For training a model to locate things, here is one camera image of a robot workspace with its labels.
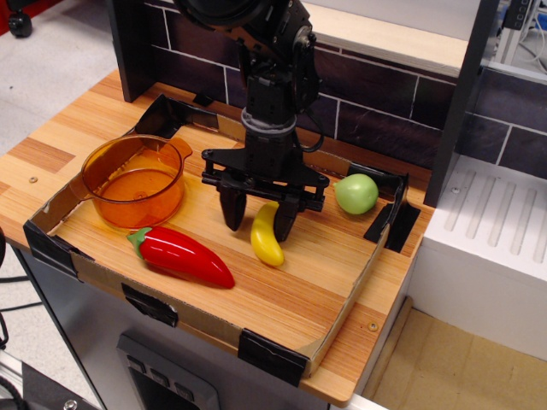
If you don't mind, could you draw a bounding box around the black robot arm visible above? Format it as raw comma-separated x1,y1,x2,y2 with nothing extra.
175,1,329,242

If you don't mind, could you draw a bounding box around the yellow toy banana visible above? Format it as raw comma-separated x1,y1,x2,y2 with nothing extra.
250,202,285,267

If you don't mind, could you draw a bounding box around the green toy pear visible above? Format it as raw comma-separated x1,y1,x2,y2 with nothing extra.
334,173,379,215

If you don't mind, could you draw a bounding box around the orange transparent plastic pot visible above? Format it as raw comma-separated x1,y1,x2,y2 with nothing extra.
69,134,192,230

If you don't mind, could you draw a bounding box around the white toy sink drainboard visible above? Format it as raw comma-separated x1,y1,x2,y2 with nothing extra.
409,156,546,360

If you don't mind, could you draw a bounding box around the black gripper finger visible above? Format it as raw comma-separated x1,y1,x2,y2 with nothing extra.
273,198,302,242
219,186,246,231

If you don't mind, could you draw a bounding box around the dark grey vertical post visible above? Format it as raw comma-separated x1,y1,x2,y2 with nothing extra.
424,0,500,208

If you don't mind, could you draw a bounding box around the black caster wheel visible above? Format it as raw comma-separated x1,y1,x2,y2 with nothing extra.
8,10,32,38

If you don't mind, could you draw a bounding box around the grey oven control panel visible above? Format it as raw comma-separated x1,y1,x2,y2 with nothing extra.
116,334,221,409

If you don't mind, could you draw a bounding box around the light wooden shelf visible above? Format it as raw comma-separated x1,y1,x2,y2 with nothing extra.
304,3,468,78

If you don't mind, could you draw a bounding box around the red toy chili pepper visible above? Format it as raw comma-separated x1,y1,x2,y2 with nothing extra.
126,226,235,289

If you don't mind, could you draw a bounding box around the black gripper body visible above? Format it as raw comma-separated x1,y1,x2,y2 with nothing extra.
202,131,329,212

